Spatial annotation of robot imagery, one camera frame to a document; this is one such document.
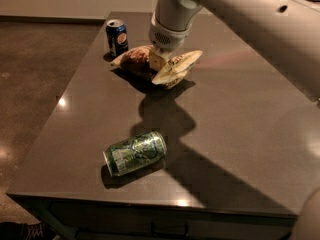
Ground green soda can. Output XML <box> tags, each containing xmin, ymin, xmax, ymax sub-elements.
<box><xmin>103</xmin><ymin>131</ymin><xmax>167</xmax><ymax>177</ymax></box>

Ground brown chip bag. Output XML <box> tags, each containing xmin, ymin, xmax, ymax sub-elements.
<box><xmin>111</xmin><ymin>45</ymin><xmax>202</xmax><ymax>89</ymax></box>

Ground dark drawer handle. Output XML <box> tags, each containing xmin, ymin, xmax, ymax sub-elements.
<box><xmin>150</xmin><ymin>222</ymin><xmax>189</xmax><ymax>238</ymax></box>

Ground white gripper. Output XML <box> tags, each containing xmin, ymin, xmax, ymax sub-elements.
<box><xmin>149</xmin><ymin>15</ymin><xmax>190</xmax><ymax>71</ymax></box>

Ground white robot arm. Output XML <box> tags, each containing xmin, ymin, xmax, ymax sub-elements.
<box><xmin>150</xmin><ymin>0</ymin><xmax>320</xmax><ymax>240</ymax></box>

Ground blue pepsi can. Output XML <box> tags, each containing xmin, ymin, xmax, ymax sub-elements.
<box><xmin>106</xmin><ymin>19</ymin><xmax>128</xmax><ymax>57</ymax></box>

